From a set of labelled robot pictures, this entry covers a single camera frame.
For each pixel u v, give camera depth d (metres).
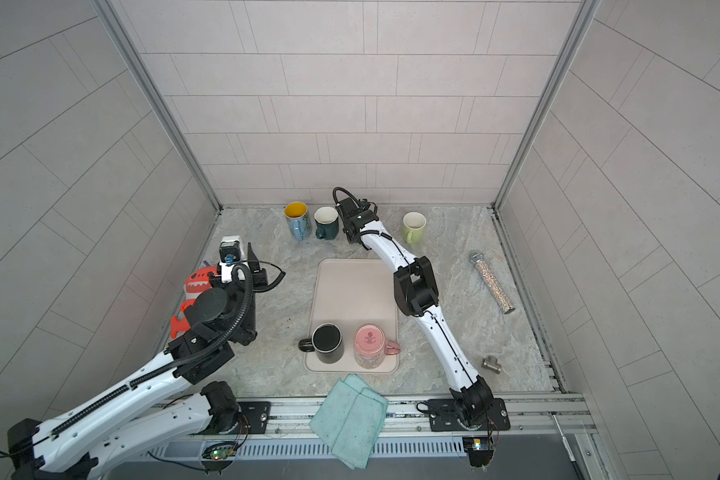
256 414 0.71
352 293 0.92
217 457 0.64
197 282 0.86
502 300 0.89
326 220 1.00
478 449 0.68
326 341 0.74
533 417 0.73
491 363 0.78
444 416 0.71
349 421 0.70
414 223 1.00
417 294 0.65
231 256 0.50
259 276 0.58
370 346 0.72
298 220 0.99
